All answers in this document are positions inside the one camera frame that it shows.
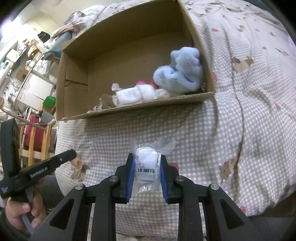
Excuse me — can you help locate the bagged white sock with barcode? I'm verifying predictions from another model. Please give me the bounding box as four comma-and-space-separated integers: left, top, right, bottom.
130, 137, 177, 195

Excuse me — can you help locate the grey patterned scrunchie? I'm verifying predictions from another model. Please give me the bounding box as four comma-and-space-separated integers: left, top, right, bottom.
87, 104, 102, 113

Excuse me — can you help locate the white smiley face sock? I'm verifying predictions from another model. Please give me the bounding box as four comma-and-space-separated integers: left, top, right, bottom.
112, 85, 171, 107

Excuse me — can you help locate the white beige cloth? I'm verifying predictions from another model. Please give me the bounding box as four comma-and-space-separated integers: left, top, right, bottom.
111, 83, 123, 92

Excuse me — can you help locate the pink rubber duck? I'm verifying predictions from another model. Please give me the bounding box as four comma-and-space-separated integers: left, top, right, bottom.
137, 81, 159, 89

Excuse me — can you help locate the light blue fluffy sock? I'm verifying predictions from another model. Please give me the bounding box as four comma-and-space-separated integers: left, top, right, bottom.
153, 47, 203, 95

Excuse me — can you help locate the person's left hand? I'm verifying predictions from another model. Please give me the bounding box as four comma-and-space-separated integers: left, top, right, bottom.
5, 191, 47, 235

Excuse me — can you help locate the wooden chair with red cushion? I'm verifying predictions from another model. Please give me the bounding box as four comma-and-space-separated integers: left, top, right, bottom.
18, 110, 57, 168

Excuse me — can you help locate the grey checkered bed quilt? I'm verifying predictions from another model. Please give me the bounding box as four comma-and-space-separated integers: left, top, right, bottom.
54, 0, 296, 239

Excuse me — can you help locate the green plastic container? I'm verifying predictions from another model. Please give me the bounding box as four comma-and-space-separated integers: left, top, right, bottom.
43, 96, 56, 108

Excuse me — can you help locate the brown cardboard box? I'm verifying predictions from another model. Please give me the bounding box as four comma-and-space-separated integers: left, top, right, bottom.
56, 1, 216, 121

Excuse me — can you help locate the white washing machine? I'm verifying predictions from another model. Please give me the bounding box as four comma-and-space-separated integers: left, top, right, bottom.
1, 54, 16, 84

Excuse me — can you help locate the pink grey clothes pile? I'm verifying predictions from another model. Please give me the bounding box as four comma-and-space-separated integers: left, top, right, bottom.
51, 11, 95, 39

